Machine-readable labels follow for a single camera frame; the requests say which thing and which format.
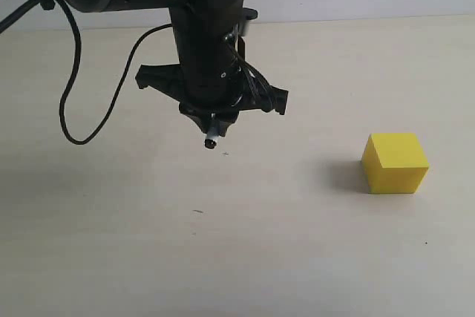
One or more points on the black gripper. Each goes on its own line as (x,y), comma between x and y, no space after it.
(208,79)

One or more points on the black and white marker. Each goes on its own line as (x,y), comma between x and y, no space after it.
(213,135)

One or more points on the yellow foam cube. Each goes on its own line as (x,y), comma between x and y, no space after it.
(394,163)

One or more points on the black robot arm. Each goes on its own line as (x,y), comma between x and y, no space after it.
(253,80)

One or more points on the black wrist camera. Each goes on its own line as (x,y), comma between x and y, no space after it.
(248,15)

